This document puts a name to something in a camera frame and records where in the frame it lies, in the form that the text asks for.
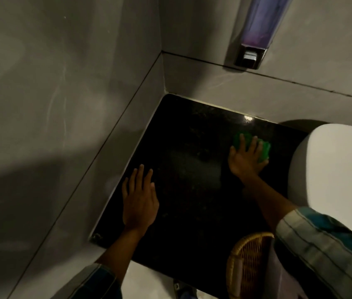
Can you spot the person's left striped sleeve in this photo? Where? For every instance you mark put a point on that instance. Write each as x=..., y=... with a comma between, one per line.
x=92, y=284

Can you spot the person's striped sleeve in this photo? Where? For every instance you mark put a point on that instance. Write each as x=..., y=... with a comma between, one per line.
x=322, y=252
x=92, y=284

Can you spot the person's right thumb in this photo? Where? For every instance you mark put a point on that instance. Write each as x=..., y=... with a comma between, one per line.
x=231, y=153

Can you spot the person's left thumb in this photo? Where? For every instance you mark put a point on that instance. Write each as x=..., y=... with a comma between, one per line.
x=155, y=194

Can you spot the person's right middle finger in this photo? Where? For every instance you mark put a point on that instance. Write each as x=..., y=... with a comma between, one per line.
x=253, y=145

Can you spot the person's right hand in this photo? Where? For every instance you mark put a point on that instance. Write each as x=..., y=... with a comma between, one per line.
x=243, y=163

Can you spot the woven wicker basket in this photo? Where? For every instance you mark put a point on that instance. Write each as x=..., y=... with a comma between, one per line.
x=250, y=264

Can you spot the person's right striped sleeve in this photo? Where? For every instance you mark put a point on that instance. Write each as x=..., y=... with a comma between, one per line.
x=322, y=252

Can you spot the person's right little finger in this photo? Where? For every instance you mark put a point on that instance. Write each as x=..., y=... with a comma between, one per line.
x=264, y=166

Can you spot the wall-mounted soap dispenser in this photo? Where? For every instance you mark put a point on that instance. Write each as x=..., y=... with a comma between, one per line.
x=256, y=31

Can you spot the green scrubbing sponge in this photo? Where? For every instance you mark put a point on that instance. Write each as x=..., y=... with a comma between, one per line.
x=266, y=151

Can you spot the person's left little finger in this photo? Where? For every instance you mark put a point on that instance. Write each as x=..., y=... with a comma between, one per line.
x=125, y=188

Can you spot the person's left forearm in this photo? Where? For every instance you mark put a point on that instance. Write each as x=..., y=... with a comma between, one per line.
x=118, y=252

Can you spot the person's right forearm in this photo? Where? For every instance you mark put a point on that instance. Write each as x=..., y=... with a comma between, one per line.
x=266, y=200

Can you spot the person's left hand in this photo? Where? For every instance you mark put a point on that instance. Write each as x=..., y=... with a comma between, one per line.
x=140, y=205

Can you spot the person's left middle finger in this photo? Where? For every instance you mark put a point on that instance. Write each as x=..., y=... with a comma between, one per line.
x=140, y=177

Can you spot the white ceramic sink basin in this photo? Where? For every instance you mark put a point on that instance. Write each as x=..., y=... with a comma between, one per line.
x=328, y=165

